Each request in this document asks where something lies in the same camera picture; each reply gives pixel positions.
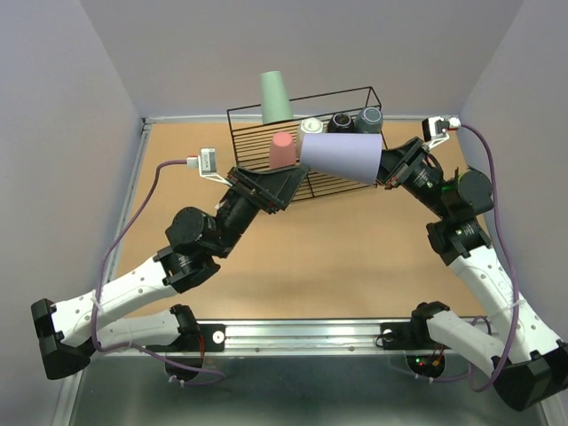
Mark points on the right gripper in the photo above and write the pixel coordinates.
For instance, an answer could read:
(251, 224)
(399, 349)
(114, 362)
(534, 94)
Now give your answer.
(398, 163)

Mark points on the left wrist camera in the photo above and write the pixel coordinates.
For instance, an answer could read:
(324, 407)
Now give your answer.
(206, 164)

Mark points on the aluminium front rail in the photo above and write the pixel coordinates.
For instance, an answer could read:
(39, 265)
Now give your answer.
(304, 337)

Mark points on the black wire dish rack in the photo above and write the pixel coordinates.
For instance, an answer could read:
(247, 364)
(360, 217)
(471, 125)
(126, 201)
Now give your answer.
(252, 139)

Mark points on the red cup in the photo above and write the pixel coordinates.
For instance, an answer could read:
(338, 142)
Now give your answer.
(282, 151)

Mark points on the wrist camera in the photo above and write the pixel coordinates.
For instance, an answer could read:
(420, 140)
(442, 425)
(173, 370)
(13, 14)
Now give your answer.
(206, 164)
(436, 129)

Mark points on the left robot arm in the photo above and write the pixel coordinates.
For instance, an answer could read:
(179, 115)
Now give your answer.
(71, 331)

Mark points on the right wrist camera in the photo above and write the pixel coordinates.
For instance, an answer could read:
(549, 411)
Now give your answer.
(436, 129)

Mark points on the purple cup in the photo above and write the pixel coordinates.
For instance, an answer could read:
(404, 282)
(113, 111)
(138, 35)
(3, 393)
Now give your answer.
(351, 156)

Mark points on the green cup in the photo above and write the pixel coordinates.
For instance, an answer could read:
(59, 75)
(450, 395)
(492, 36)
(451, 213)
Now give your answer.
(275, 104)

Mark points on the black mug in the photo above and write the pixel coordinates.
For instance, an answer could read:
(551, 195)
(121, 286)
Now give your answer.
(340, 123)

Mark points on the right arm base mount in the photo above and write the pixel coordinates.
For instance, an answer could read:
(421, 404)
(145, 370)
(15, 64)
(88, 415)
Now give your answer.
(413, 335)

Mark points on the blue-grey mug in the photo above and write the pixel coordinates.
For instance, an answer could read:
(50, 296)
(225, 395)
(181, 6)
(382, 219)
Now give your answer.
(369, 120)

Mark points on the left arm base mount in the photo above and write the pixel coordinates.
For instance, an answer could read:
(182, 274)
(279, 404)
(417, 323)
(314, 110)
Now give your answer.
(207, 337)

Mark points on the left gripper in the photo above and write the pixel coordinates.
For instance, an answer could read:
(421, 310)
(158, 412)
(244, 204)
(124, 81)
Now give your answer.
(274, 191)

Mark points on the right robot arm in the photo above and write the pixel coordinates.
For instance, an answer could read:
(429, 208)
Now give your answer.
(527, 358)

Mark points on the white mug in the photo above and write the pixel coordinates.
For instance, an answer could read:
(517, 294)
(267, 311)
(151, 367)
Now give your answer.
(309, 125)

